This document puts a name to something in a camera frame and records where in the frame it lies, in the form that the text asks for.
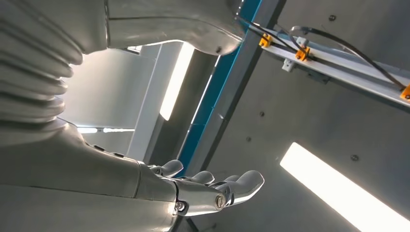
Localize narrow ceiling light strip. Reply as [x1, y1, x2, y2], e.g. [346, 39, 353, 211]
[76, 127, 136, 134]

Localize white ceiling column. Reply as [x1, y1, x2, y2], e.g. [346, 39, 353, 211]
[126, 42, 185, 161]

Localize long ceiling light panel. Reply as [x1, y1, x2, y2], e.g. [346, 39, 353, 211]
[159, 42, 195, 122]

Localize grey steel ceiling beam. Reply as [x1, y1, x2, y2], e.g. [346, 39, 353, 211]
[186, 0, 287, 177]

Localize wide ceiling light panel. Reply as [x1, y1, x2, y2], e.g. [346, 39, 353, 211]
[279, 142, 410, 232]

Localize orange cable clip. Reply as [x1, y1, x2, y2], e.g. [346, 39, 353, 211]
[399, 84, 410, 102]
[259, 33, 274, 49]
[294, 46, 311, 62]

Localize straight black ceiling cable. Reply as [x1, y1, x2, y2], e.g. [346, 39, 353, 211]
[235, 15, 300, 54]

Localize aluminium ceiling rail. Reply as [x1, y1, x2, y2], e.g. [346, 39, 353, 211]
[248, 22, 410, 114]

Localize curved black ceiling cable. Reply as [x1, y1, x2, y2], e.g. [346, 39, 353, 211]
[289, 25, 408, 92]

